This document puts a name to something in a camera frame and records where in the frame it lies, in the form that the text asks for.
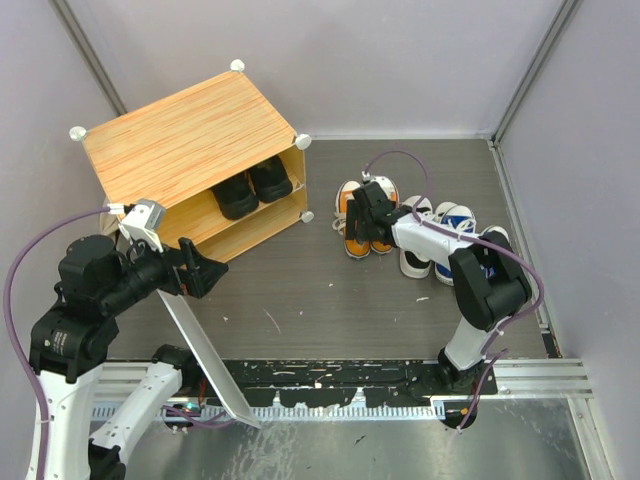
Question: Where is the wooden shoe cabinet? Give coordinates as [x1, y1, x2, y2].
[69, 59, 314, 262]

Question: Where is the white cabinet door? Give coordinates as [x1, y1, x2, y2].
[158, 290, 261, 428]

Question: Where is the black white sneaker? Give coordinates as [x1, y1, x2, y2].
[398, 194, 435, 280]

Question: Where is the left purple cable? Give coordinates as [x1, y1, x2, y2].
[1, 204, 123, 480]

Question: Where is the blue sneaker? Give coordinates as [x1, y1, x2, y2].
[481, 225, 510, 243]
[434, 202, 477, 286]

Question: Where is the right blue sneaker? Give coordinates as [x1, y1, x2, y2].
[481, 225, 510, 243]

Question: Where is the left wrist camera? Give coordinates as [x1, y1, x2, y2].
[119, 199, 166, 253]

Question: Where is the orange sneaker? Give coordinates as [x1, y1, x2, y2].
[370, 176, 399, 255]
[332, 180, 371, 260]

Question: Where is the grey slotted cable duct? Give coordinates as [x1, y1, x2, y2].
[92, 402, 446, 422]

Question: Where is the purple cable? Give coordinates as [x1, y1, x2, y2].
[363, 150, 545, 431]
[1, 204, 123, 480]

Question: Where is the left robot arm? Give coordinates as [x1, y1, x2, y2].
[28, 235, 228, 479]

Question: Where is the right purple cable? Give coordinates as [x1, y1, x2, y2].
[363, 150, 545, 431]

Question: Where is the left blue sneaker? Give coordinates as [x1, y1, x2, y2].
[434, 202, 477, 286]

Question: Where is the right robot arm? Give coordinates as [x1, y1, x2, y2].
[345, 180, 532, 394]

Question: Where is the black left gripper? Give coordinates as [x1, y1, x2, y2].
[103, 224, 228, 311]

